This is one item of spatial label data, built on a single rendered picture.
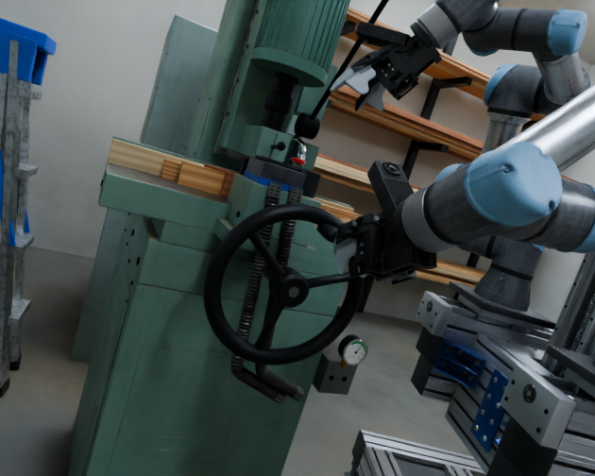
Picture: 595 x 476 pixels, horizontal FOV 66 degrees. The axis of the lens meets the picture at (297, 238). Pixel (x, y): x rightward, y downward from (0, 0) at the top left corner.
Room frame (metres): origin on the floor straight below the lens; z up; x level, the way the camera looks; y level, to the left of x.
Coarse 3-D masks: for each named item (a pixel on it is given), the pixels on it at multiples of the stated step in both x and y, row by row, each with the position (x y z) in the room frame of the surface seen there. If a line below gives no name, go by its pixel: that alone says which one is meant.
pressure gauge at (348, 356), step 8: (352, 336) 0.98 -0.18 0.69; (344, 344) 0.97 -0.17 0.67; (352, 344) 0.97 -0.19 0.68; (360, 344) 0.98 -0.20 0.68; (344, 352) 0.96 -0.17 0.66; (352, 352) 0.97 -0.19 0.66; (360, 352) 0.98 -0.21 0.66; (344, 360) 0.96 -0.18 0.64; (352, 360) 0.97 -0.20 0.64; (360, 360) 0.98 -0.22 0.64
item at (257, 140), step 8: (248, 128) 1.10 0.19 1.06; (256, 128) 1.05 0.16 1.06; (264, 128) 1.01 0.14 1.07; (248, 136) 1.09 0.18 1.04; (256, 136) 1.03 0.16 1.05; (264, 136) 1.01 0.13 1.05; (272, 136) 1.02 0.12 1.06; (280, 136) 1.03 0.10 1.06; (288, 136) 1.04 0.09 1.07; (248, 144) 1.07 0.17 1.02; (256, 144) 1.02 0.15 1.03; (264, 144) 1.02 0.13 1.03; (288, 144) 1.04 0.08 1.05; (240, 152) 1.12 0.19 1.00; (248, 152) 1.05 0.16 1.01; (256, 152) 1.01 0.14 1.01; (264, 152) 1.02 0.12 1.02; (272, 152) 1.03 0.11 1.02; (280, 152) 1.03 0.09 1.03; (280, 160) 1.04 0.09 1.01
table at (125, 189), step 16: (112, 176) 0.79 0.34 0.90; (128, 176) 0.83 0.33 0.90; (144, 176) 0.91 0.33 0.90; (112, 192) 0.79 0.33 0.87; (128, 192) 0.80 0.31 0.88; (144, 192) 0.82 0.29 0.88; (160, 192) 0.83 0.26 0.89; (176, 192) 0.84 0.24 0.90; (192, 192) 0.89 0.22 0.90; (208, 192) 0.98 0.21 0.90; (112, 208) 0.80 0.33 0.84; (128, 208) 0.81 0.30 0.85; (144, 208) 0.82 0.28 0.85; (160, 208) 0.83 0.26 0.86; (176, 208) 0.84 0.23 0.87; (192, 208) 0.85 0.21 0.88; (208, 208) 0.87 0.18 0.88; (224, 208) 0.88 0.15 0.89; (192, 224) 0.86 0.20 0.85; (208, 224) 0.87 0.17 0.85; (224, 224) 0.83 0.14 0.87; (272, 240) 0.83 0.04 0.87; (320, 240) 0.97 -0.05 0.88; (304, 256) 0.86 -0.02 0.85; (320, 256) 0.98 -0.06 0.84; (336, 256) 0.99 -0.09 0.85
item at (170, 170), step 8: (168, 160) 0.99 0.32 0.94; (168, 168) 0.98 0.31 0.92; (176, 168) 0.98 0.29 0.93; (160, 176) 0.99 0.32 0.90; (168, 176) 0.98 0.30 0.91; (176, 176) 0.99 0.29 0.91; (328, 208) 1.14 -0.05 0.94; (336, 208) 1.17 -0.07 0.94; (336, 216) 1.16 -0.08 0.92; (344, 216) 1.17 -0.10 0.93; (352, 216) 1.18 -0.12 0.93
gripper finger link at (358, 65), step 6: (372, 54) 0.92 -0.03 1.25; (378, 54) 0.92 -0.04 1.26; (360, 60) 0.91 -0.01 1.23; (366, 60) 0.91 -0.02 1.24; (372, 60) 0.92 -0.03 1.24; (378, 60) 0.93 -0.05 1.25; (354, 66) 0.92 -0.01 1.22; (360, 66) 0.92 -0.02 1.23; (366, 66) 0.92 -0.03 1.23; (372, 66) 0.93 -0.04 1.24; (354, 72) 0.91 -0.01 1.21
